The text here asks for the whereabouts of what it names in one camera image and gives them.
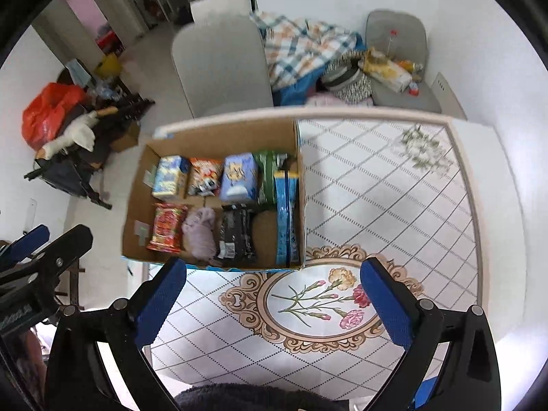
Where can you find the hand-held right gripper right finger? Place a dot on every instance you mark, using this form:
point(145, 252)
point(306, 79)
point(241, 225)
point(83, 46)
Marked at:
point(387, 304)

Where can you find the grey ribbed chair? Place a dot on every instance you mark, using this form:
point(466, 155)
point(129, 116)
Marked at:
point(220, 68)

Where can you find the clear plastic bottle red cap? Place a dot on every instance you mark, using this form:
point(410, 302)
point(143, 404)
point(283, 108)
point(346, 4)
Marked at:
point(391, 47)

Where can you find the white goose plush toy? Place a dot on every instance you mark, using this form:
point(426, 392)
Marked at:
point(79, 135)

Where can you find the black snack packet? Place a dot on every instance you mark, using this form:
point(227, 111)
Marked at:
point(235, 233)

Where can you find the grey cushioned chair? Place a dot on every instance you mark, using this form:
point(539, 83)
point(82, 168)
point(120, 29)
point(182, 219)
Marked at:
point(396, 23)

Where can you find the red snack packet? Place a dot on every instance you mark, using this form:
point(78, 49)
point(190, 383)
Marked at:
point(167, 227)

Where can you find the pink cloth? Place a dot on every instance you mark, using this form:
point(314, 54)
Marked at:
point(325, 100)

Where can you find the orange packets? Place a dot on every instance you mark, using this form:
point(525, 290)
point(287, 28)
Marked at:
point(411, 66)

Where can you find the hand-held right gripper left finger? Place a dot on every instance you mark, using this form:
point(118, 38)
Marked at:
point(160, 304)

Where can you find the yellow bag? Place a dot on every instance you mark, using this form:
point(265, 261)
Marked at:
point(108, 66)

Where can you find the white table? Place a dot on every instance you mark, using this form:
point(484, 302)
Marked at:
point(496, 180)

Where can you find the white and blue tissue pack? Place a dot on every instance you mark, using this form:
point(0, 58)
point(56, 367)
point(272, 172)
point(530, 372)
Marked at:
point(170, 177)

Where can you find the small brown cardboard box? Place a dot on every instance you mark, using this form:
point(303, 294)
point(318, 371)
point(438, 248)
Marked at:
point(126, 139)

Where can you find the green packet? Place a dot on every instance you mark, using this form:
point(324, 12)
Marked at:
point(266, 175)

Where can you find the yellow snack packet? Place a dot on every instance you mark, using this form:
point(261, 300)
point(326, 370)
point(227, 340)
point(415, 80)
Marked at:
point(387, 72)

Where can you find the black and white striped hat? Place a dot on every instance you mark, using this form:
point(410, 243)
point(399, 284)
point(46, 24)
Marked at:
point(346, 81)

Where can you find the lavender cat packet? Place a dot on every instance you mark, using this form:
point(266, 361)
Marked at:
point(239, 177)

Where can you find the small red box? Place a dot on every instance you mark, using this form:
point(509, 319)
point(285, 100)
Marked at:
point(415, 87)

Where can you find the floral patterned table cover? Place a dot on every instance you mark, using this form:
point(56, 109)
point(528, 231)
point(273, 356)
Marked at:
point(385, 205)

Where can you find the orange plastic bag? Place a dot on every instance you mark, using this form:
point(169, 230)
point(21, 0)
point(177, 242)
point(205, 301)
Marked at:
point(47, 111)

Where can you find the plaid blanket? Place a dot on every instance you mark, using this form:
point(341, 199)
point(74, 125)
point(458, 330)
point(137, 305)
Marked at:
point(299, 47)

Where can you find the black folded stroller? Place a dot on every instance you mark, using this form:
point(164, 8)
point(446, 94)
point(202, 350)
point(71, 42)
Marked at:
point(64, 175)

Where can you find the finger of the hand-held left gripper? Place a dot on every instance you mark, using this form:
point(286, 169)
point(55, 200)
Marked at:
point(70, 244)
point(25, 242)

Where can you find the orange panda snack packet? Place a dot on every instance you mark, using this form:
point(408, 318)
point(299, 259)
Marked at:
point(205, 176)

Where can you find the white padded chair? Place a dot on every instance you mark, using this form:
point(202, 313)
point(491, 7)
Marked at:
point(220, 4)

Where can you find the long blue packet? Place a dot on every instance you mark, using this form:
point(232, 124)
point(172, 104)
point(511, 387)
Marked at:
point(284, 222)

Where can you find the lilac soft pouch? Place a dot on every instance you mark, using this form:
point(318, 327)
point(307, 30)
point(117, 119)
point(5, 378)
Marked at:
point(200, 233)

